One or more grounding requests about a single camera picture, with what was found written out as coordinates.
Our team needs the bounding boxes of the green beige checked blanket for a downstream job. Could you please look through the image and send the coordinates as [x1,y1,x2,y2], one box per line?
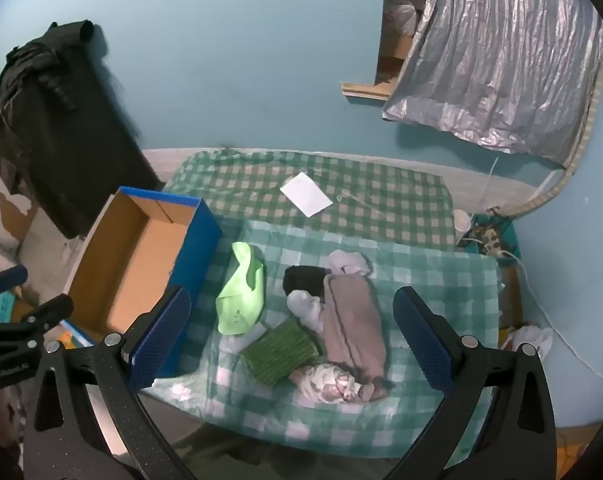
[162,150,457,253]

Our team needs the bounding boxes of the black sock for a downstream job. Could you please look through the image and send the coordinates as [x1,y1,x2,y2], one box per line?
[283,265,332,306]

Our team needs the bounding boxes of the teal patterned bag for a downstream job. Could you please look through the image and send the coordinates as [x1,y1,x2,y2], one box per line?
[456,210,519,261]

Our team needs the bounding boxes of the white cable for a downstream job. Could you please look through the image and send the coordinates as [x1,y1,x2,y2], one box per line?
[474,156,603,387]

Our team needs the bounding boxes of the grey brown cloth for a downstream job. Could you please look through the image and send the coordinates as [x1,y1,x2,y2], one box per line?
[321,274,395,403]

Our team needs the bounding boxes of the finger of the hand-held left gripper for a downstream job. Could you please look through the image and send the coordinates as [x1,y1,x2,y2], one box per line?
[20,293,75,332]
[0,266,29,297]

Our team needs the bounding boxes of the wooden window ledge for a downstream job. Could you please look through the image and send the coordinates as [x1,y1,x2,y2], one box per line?
[340,81,395,102]

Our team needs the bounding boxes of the clear plastic piece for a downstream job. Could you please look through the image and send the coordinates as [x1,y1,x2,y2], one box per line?
[222,324,268,356]

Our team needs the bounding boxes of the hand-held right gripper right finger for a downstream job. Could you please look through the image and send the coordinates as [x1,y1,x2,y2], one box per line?
[381,286,557,480]

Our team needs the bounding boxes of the beige foam strip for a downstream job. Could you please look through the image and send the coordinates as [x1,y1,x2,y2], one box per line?
[509,55,603,218]

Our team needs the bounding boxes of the white paper sheet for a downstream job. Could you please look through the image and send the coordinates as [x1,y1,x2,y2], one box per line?
[280,172,333,219]

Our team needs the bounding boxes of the black hanging clothes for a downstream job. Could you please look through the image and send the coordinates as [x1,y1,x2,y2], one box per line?
[0,20,162,241]

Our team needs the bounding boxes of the white plastic bag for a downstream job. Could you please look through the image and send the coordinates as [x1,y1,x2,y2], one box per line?
[511,326,553,361]
[385,1,418,33]

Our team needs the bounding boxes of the silver foil sheet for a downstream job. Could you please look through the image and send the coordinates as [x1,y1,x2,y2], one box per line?
[381,0,603,168]

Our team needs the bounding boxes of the white sock with blue stripes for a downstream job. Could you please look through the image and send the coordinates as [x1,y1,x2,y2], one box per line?
[286,290,327,333]

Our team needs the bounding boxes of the green white checked plastic cover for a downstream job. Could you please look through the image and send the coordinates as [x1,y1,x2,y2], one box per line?
[152,220,505,461]

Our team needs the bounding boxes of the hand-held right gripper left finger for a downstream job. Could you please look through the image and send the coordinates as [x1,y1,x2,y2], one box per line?
[22,284,197,480]

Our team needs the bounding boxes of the white grey patterned sock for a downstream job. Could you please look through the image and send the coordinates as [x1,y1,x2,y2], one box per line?
[289,364,365,405]

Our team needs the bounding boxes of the blue cardboard box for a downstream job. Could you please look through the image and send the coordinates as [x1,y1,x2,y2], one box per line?
[62,186,223,378]

